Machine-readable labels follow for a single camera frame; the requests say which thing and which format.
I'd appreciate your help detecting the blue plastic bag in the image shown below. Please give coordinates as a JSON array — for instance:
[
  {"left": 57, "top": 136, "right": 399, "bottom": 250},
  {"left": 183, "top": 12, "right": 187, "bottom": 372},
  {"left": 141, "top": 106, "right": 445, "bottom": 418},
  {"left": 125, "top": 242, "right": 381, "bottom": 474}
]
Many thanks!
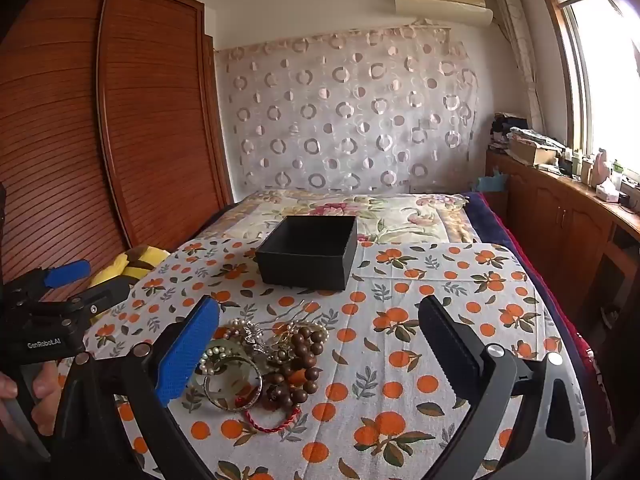
[{"left": 477, "top": 170, "right": 508, "bottom": 193}]

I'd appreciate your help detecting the black box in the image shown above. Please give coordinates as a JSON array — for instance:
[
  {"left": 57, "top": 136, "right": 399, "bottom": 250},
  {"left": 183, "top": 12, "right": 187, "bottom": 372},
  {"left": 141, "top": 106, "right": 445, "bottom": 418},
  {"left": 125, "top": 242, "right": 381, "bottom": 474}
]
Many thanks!
[{"left": 254, "top": 215, "right": 359, "bottom": 292}]

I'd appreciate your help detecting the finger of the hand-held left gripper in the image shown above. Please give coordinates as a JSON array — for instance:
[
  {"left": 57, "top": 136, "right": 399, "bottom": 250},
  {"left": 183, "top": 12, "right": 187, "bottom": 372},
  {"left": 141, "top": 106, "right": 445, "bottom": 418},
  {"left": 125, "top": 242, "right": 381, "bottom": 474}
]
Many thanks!
[
  {"left": 5, "top": 260, "right": 92, "bottom": 306},
  {"left": 27, "top": 276, "right": 135, "bottom": 328}
]

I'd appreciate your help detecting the wooden bead bracelet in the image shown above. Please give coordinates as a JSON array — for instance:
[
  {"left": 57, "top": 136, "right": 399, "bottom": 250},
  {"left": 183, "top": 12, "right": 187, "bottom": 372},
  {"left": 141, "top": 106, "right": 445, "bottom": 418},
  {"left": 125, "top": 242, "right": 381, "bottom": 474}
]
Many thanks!
[{"left": 262, "top": 325, "right": 322, "bottom": 411}]

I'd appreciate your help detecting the orange fruit print cloth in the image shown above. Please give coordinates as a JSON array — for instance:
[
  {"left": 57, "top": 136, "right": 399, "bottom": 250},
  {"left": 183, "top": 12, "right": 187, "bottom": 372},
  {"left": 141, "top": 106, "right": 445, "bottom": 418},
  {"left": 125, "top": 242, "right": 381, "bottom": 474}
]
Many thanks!
[{"left": 57, "top": 240, "right": 586, "bottom": 480}]

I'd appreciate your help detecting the wooden cabinet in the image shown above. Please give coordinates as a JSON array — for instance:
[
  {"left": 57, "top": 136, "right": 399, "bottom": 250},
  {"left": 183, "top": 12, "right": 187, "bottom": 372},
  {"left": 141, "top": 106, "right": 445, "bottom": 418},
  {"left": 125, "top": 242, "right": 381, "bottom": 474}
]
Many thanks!
[{"left": 485, "top": 150, "right": 640, "bottom": 341}]

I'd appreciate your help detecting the silver hairpin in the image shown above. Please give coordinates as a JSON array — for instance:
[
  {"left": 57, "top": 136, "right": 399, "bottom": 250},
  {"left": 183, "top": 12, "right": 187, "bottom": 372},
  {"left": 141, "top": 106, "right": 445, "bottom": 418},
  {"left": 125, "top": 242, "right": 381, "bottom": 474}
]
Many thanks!
[{"left": 250, "top": 300, "right": 323, "bottom": 356}]

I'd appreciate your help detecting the circle pattern sheer curtain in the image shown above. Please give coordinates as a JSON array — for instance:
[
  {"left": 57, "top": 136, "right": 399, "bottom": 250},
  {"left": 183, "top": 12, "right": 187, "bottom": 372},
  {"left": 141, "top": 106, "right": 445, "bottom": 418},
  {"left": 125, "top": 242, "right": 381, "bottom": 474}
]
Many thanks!
[{"left": 215, "top": 20, "right": 481, "bottom": 201}]

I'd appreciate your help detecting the pile of dark clothing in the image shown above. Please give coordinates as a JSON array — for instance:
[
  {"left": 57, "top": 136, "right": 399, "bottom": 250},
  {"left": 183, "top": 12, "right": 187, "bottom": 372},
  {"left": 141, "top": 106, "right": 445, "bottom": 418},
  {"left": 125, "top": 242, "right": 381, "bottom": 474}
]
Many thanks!
[{"left": 490, "top": 112, "right": 531, "bottom": 153}]

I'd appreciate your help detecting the floral blanket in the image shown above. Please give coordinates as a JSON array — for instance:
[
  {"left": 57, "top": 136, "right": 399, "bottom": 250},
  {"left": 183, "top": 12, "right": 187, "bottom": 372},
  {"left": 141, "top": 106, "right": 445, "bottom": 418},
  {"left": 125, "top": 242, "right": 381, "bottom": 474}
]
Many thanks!
[{"left": 197, "top": 189, "right": 481, "bottom": 246}]

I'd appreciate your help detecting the yellow plush toy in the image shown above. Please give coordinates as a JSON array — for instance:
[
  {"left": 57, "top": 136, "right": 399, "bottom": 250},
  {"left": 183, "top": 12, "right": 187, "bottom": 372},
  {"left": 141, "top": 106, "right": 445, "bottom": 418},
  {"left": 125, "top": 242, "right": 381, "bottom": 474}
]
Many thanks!
[{"left": 90, "top": 245, "right": 171, "bottom": 318}]

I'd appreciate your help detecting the pink white bottle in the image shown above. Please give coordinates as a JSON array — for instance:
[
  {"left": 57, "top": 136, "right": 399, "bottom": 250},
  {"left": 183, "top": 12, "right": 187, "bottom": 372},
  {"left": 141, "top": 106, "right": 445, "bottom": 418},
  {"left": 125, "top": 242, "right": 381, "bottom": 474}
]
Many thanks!
[{"left": 590, "top": 147, "right": 612, "bottom": 186}]

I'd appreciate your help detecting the folded patterned cloth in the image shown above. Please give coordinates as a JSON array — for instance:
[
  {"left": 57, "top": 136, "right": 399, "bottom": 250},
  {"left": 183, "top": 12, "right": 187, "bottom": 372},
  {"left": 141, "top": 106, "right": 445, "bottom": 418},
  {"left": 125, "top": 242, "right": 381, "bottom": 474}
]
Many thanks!
[{"left": 507, "top": 127, "right": 566, "bottom": 150}]

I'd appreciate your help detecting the silver bangle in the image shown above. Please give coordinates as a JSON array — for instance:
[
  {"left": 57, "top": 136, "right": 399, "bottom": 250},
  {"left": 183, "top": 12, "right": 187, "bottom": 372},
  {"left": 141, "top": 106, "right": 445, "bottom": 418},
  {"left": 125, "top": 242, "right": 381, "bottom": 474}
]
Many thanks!
[{"left": 202, "top": 355, "right": 264, "bottom": 414}]

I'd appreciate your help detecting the person's left hand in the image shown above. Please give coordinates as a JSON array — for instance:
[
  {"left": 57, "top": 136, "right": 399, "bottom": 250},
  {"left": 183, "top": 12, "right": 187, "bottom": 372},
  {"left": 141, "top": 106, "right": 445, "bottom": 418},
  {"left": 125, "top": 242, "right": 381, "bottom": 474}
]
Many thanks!
[{"left": 0, "top": 362, "right": 63, "bottom": 431}]

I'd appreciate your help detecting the window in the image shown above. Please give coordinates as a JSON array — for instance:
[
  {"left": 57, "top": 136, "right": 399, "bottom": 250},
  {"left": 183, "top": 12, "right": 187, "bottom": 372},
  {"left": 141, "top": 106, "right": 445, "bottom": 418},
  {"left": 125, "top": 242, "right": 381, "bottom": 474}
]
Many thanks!
[{"left": 535, "top": 0, "right": 640, "bottom": 161}]

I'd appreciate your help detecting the wooden slatted wardrobe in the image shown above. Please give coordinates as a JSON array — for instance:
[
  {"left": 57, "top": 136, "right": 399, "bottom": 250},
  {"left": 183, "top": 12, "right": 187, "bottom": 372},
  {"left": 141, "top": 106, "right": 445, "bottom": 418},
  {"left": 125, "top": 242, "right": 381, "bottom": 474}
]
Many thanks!
[{"left": 0, "top": 0, "right": 236, "bottom": 306}]

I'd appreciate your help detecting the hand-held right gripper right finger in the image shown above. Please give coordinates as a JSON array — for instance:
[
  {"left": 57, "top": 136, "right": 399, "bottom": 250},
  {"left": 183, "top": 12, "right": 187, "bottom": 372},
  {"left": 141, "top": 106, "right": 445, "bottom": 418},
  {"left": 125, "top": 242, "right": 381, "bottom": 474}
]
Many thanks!
[{"left": 417, "top": 295, "right": 588, "bottom": 480}]

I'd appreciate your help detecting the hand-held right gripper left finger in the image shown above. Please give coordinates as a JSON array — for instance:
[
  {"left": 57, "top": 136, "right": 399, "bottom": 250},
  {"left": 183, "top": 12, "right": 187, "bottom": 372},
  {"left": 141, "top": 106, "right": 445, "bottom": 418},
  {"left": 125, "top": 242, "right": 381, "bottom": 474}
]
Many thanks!
[{"left": 52, "top": 295, "right": 221, "bottom": 480}]

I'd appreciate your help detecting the pearl necklace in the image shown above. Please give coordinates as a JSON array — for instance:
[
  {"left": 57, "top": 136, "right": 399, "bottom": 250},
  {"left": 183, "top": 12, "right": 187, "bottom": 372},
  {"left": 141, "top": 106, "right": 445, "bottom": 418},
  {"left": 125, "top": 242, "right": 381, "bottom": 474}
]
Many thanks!
[{"left": 199, "top": 319, "right": 331, "bottom": 376}]

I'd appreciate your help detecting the wall air conditioner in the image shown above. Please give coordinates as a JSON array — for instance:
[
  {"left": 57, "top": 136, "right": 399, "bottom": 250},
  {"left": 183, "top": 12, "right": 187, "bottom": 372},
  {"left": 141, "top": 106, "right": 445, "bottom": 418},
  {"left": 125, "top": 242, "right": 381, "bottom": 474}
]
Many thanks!
[{"left": 395, "top": 0, "right": 493, "bottom": 28}]

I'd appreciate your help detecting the red blanket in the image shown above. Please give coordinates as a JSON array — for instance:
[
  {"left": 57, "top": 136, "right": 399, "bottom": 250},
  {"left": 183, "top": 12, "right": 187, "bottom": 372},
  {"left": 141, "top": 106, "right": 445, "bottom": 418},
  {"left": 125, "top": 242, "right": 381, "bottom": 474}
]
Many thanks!
[{"left": 575, "top": 330, "right": 618, "bottom": 461}]

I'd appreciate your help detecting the patterned window curtain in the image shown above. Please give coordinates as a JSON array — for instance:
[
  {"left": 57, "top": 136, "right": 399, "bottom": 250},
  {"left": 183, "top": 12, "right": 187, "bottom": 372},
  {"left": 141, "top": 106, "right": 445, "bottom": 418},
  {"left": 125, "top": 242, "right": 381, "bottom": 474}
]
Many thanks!
[{"left": 490, "top": 0, "right": 546, "bottom": 133}]

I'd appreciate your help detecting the red cord bracelet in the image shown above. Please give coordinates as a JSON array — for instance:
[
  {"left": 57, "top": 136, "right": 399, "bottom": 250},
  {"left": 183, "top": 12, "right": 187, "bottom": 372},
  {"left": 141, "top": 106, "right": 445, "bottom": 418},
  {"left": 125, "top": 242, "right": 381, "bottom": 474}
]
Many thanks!
[{"left": 243, "top": 402, "right": 303, "bottom": 434}]

